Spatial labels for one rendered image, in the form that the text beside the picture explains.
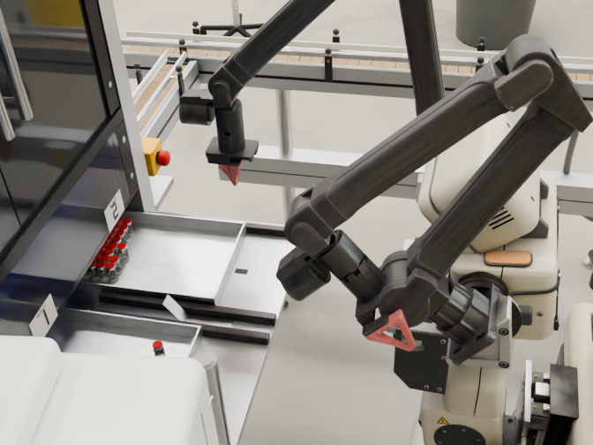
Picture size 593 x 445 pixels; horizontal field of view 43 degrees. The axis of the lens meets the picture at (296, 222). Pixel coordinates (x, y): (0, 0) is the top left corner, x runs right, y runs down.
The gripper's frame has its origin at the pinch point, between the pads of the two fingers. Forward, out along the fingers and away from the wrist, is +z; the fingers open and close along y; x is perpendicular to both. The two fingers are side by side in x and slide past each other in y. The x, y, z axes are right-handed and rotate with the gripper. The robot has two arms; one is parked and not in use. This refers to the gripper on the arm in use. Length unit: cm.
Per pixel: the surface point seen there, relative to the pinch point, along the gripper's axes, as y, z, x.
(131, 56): 61, 17, -82
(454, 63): -44, 12, -84
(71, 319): 30.2, 20.1, 28.6
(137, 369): -20, -48, 89
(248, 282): -4.4, 20.0, 10.5
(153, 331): 11.6, 20.0, 28.6
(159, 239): 20.8, 20.3, 0.1
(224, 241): 4.9, 20.0, -1.9
